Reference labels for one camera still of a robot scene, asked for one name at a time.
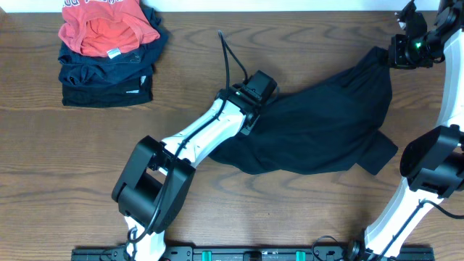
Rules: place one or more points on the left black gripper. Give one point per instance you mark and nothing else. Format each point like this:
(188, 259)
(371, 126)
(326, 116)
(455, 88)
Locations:
(254, 118)

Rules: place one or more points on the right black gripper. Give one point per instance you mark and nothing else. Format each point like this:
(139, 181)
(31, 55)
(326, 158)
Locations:
(395, 57)

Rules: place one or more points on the black t-shirt white logo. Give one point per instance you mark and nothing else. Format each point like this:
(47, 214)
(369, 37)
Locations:
(328, 127)

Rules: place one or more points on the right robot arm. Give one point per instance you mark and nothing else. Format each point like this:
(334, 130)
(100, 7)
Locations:
(432, 165)

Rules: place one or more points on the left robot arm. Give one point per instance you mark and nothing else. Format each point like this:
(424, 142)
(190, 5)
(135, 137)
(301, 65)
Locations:
(154, 183)

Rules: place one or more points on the black folded t-shirt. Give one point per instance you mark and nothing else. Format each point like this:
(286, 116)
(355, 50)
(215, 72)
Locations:
(128, 93)

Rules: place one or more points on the navy folded t-shirt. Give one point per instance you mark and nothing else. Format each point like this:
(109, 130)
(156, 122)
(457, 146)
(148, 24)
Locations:
(82, 71)

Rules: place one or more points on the red folded t-shirt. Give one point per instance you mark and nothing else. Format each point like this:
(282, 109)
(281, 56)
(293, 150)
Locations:
(95, 27)

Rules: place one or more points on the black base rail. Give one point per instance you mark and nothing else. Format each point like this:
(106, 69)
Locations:
(188, 253)

